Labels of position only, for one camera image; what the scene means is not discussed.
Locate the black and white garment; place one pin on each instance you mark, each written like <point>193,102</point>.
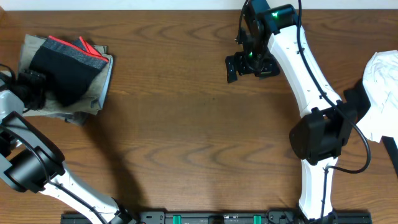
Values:
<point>375,98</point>

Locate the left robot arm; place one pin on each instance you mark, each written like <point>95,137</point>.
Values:
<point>32,162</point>

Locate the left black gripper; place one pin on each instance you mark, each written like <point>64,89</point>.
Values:
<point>35,81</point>

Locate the black leggings red waistband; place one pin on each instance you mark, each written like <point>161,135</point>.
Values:
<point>69,68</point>

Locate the folded khaki trousers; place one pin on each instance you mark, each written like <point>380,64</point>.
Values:
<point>90,103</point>

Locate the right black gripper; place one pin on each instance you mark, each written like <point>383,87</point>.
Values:
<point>272,70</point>

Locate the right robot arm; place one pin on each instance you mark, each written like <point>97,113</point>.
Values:
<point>274,42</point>

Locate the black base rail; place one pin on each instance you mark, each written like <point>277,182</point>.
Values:
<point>270,217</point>

